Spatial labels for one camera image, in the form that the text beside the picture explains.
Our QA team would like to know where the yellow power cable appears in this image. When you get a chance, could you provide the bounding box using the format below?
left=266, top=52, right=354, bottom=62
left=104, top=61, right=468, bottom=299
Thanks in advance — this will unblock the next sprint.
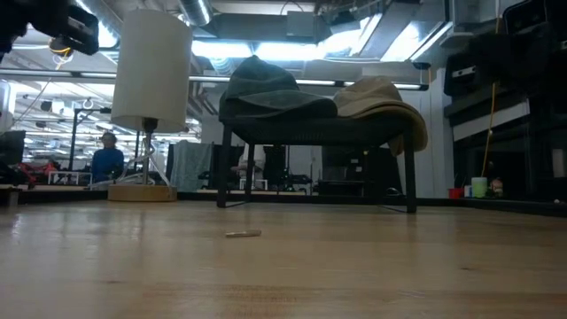
left=479, top=81, right=498, bottom=179

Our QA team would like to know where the silver air duct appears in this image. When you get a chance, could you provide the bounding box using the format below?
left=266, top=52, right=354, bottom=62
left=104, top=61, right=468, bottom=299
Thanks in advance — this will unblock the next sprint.
left=178, top=0, right=214, bottom=27

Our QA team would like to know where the person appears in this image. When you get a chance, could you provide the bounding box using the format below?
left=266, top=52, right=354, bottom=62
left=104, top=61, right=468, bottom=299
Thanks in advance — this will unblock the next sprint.
left=230, top=143, right=268, bottom=181
left=89, top=131, right=126, bottom=184

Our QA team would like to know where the black perforated metal stand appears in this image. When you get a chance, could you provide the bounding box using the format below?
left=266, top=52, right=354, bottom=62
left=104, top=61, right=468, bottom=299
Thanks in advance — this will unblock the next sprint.
left=215, top=114, right=419, bottom=215

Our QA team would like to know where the small colourful figurine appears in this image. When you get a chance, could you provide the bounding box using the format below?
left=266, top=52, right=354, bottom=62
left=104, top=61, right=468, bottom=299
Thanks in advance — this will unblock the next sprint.
left=488, top=177, right=506, bottom=198

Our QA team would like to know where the small pale flat strip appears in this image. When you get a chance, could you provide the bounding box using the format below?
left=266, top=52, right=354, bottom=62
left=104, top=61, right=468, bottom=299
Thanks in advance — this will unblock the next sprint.
left=224, top=229, right=263, bottom=239

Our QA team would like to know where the black pole stand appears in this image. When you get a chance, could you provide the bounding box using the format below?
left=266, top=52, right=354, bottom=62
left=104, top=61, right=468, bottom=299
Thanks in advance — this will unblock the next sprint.
left=68, top=106, right=113, bottom=172

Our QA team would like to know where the dark green cap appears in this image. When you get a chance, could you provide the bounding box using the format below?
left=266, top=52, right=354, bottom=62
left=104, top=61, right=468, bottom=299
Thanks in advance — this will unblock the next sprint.
left=218, top=54, right=339, bottom=121

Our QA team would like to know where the black equipment cabinet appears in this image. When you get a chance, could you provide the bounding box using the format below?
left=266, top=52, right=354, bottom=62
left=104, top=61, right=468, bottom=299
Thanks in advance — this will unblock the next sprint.
left=321, top=145, right=402, bottom=197

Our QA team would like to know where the grey cloth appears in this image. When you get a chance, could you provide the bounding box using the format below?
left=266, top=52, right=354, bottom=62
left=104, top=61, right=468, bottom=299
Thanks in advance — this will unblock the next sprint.
left=169, top=140, right=214, bottom=193

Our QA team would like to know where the dark monitor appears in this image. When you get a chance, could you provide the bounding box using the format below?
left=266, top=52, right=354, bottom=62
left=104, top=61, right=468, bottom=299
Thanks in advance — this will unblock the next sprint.
left=0, top=129, right=27, bottom=167

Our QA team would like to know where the long ceiling tube light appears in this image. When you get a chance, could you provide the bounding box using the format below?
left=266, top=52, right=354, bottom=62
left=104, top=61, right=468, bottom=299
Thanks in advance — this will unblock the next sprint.
left=0, top=67, right=430, bottom=92

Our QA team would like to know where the pale green cup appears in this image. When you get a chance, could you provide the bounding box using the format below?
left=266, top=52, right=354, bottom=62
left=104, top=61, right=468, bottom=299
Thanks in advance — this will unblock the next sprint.
left=470, top=176, right=489, bottom=199

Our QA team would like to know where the white shade wooden base lamp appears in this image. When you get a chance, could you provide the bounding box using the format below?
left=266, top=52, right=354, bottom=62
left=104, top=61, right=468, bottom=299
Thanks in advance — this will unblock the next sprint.
left=106, top=9, right=194, bottom=204

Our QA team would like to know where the red cloth pile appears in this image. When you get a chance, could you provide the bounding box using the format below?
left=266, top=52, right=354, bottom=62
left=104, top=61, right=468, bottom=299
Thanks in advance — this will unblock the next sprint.
left=19, top=161, right=57, bottom=179

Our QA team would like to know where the beige cap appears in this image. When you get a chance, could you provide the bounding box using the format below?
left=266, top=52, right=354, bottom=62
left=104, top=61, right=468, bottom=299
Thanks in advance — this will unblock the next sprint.
left=332, top=75, right=430, bottom=158

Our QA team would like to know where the clear lamp power cable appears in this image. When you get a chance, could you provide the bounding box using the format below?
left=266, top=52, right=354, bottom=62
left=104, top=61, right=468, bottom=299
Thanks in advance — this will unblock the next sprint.
left=88, top=139, right=172, bottom=190

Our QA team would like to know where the white wire rack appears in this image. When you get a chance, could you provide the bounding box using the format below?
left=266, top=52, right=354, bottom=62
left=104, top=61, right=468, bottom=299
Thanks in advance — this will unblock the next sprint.
left=47, top=170, right=94, bottom=187

